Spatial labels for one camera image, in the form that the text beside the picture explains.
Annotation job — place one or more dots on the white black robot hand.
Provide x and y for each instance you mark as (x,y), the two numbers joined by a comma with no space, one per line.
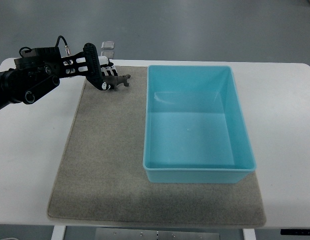
(109,74)

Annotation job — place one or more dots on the brown toy hippo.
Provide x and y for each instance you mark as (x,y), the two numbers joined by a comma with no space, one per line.
(118,81)

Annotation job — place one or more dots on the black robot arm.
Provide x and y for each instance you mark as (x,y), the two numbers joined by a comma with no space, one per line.
(38,71)

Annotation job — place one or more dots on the blue plastic box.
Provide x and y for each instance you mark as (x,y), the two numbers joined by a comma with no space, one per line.
(195,132)

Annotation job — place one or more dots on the lower metal floor plate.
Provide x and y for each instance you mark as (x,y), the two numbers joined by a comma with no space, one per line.
(108,54)

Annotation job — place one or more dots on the metal floor plate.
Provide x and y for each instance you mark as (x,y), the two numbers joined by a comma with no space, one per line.
(108,45)
(108,54)

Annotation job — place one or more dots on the upper metal floor plate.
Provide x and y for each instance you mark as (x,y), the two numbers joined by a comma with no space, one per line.
(108,45)

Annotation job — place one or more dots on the grey felt mat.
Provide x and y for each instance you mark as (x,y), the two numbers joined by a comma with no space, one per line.
(101,177)

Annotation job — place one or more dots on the white left table leg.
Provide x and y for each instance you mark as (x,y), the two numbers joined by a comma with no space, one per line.
(58,232)

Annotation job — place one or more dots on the white table leg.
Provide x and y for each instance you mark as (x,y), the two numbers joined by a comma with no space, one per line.
(249,234)
(58,232)

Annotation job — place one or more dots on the white right table leg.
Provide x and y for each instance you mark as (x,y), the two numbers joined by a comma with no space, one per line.
(249,234)

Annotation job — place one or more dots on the black table control panel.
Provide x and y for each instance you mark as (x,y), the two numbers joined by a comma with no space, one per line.
(295,232)

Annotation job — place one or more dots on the metal table base plate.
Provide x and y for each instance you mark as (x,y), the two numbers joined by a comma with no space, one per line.
(139,234)

